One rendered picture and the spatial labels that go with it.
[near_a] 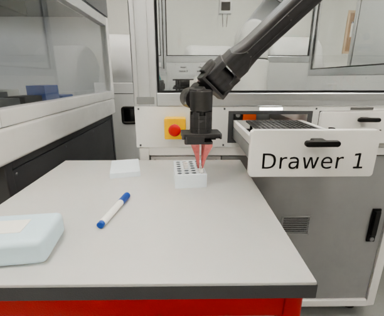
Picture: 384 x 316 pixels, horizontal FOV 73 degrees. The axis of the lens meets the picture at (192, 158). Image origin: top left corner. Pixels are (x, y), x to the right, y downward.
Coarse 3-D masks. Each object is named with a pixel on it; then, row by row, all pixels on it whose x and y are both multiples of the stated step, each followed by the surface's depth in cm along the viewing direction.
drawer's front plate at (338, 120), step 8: (320, 112) 90; (328, 112) 88; (336, 112) 88; (344, 112) 88; (352, 112) 88; (360, 112) 88; (368, 112) 88; (376, 112) 88; (320, 120) 89; (328, 120) 89; (336, 120) 89; (344, 120) 89; (352, 120) 89; (336, 128) 90; (344, 128) 90; (352, 128) 90; (360, 128) 90; (368, 128) 90; (376, 128) 90
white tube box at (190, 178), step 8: (192, 160) 79; (200, 160) 79; (176, 168) 72; (192, 168) 73; (176, 176) 67; (184, 176) 67; (192, 176) 67; (200, 176) 68; (176, 184) 68; (184, 184) 68; (192, 184) 68; (200, 184) 68
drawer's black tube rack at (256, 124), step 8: (248, 120) 88; (256, 120) 88; (264, 120) 88; (272, 120) 88; (280, 120) 88; (288, 120) 88; (296, 120) 88; (256, 128) 75; (264, 128) 76; (272, 128) 75; (280, 128) 75; (288, 128) 75; (296, 128) 75; (304, 128) 75; (312, 128) 75
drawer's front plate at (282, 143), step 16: (256, 144) 58; (272, 144) 58; (288, 144) 58; (352, 144) 58; (368, 144) 58; (256, 160) 59; (272, 160) 59; (288, 160) 59; (320, 160) 59; (352, 160) 59; (368, 160) 59; (256, 176) 60; (272, 176) 60; (288, 176) 60; (304, 176) 60; (320, 176) 60; (336, 176) 61
